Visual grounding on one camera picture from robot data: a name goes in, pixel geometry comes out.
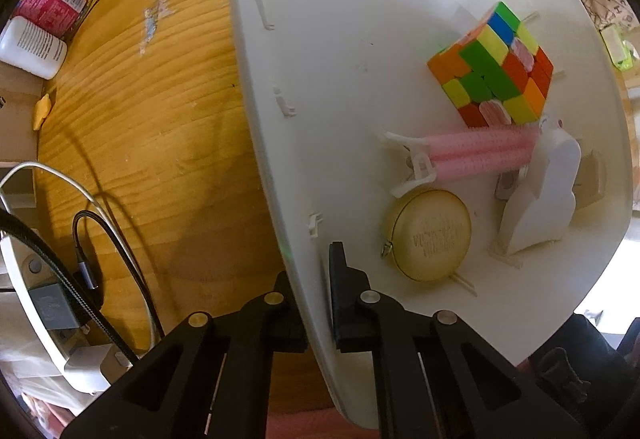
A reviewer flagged colourful puzzle cube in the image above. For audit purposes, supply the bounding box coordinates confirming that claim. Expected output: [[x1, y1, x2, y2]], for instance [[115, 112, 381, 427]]
[[426, 1, 554, 128]]

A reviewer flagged white plastic storage bin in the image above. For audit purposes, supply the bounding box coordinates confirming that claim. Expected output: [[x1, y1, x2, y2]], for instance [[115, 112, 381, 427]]
[[232, 0, 632, 428]]

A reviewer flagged white power strip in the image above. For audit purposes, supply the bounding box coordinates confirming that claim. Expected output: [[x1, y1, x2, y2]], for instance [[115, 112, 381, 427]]
[[1, 237, 128, 393]]

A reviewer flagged white usb cable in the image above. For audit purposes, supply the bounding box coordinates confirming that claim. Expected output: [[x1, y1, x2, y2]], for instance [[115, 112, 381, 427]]
[[0, 160, 158, 354]]

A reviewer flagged yellow small scrap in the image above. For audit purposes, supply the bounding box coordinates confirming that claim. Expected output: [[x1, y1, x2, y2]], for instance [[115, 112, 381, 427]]
[[32, 93, 52, 131]]

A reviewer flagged grey charger block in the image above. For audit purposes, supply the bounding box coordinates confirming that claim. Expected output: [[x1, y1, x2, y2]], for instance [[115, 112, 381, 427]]
[[28, 283, 86, 331]]

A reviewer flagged pink hair roller clip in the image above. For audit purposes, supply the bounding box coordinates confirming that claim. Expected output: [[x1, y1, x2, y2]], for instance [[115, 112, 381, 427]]
[[383, 125, 541, 198]]

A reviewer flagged white foam shaped block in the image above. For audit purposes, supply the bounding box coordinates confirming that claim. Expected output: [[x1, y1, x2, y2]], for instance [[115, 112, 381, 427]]
[[498, 128, 582, 256]]

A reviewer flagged red snack packet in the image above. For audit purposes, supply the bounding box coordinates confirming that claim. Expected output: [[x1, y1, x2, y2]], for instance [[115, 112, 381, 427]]
[[12, 0, 91, 38]]

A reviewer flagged beige makeup sponge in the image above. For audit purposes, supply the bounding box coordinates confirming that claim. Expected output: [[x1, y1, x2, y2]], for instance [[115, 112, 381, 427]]
[[573, 151, 606, 210]]

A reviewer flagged gold round compact tin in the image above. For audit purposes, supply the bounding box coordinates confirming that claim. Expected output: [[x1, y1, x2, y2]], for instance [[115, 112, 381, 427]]
[[381, 188, 472, 283]]

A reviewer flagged green tissue pack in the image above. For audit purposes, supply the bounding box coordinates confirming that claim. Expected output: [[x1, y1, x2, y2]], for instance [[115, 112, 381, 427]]
[[600, 24, 639, 72]]

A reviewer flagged black usb cable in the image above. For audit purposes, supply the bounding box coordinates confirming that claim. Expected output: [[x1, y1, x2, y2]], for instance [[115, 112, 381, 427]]
[[71, 209, 167, 341]]

